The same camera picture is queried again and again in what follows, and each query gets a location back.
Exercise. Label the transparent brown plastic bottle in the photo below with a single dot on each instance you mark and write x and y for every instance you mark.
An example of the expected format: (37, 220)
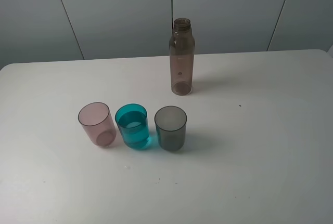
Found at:
(181, 49)

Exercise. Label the grey translucent plastic cup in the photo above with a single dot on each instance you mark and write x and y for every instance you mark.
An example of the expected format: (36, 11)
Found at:
(170, 122)

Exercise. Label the teal translucent plastic cup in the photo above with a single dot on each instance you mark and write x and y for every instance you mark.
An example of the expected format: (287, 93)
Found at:
(132, 123)

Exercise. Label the pink translucent plastic cup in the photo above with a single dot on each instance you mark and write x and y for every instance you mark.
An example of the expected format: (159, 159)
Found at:
(96, 120)

